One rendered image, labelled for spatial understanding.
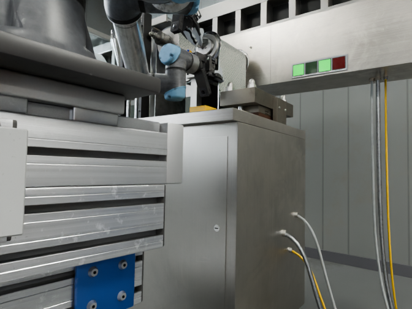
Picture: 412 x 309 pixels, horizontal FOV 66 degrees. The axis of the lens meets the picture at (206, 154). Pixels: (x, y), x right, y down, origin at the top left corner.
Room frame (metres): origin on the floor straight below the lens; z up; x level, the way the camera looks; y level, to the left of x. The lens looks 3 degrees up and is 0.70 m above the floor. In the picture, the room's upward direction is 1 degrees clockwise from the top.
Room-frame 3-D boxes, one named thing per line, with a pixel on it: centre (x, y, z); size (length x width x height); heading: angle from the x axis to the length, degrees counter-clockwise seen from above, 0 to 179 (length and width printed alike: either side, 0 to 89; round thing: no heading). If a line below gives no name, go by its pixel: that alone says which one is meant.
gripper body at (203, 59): (1.27, 0.02, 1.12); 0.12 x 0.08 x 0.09; 144
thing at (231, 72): (1.46, -0.12, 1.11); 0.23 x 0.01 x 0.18; 144
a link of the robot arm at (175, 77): (1.14, 0.13, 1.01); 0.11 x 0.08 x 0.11; 93
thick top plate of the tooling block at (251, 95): (1.42, -0.24, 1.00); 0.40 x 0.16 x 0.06; 144
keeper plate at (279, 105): (1.38, -0.32, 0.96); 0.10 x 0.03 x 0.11; 144
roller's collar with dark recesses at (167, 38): (1.52, 0.22, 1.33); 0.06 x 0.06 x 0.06; 54
